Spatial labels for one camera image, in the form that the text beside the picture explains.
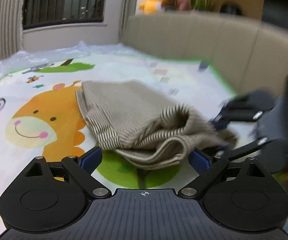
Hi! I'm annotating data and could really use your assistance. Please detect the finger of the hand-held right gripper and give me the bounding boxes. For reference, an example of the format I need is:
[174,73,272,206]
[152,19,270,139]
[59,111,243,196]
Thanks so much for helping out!
[214,137,268,161]
[208,89,276,132]

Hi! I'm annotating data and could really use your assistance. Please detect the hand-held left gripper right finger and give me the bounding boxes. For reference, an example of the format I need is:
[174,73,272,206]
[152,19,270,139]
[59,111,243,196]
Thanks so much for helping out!
[178,149,268,198]

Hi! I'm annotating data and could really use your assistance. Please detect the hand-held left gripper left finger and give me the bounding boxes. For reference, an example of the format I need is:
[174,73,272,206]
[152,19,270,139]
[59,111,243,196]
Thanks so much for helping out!
[24,146,112,198]

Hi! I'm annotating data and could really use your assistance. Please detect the beige striped pants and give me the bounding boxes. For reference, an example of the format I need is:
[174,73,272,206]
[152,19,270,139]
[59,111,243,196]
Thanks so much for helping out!
[75,79,238,170]

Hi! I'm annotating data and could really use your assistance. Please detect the beige padded headboard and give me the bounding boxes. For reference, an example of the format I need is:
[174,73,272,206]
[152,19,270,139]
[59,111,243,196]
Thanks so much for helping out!
[120,11,288,99]

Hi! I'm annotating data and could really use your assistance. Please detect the animal print play mat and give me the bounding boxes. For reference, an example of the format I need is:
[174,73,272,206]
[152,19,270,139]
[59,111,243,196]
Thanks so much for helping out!
[0,54,240,240]

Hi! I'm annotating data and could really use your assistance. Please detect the dark round object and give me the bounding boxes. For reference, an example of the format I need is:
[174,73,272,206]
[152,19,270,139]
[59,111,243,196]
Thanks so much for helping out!
[220,2,243,16]

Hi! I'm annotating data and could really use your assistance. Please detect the clear plastic sheet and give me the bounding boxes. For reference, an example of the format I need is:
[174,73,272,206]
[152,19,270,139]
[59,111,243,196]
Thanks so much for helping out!
[0,39,147,87]

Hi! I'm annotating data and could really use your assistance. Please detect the yellow plush toy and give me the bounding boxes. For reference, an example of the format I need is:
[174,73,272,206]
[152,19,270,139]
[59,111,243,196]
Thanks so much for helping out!
[138,0,167,15]

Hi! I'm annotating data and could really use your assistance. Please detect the dark barred window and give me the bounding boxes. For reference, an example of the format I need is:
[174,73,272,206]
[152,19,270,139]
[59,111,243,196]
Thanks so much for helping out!
[22,0,109,30]

